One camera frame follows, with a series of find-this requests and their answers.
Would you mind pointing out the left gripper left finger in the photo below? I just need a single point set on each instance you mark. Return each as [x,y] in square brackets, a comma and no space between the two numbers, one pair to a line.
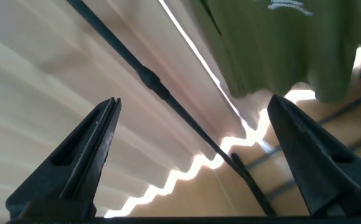
[37,193]

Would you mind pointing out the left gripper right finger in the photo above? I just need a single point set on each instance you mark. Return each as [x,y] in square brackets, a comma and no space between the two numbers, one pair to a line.
[323,180]

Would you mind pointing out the green long-sleeved shirt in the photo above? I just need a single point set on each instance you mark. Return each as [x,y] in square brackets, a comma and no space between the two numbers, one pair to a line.
[277,46]

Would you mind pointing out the black clothes rack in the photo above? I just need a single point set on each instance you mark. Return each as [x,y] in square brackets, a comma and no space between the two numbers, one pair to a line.
[151,81]

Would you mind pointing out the beige curtain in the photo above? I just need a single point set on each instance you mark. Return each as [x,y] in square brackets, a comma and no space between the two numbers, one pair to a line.
[43,77]

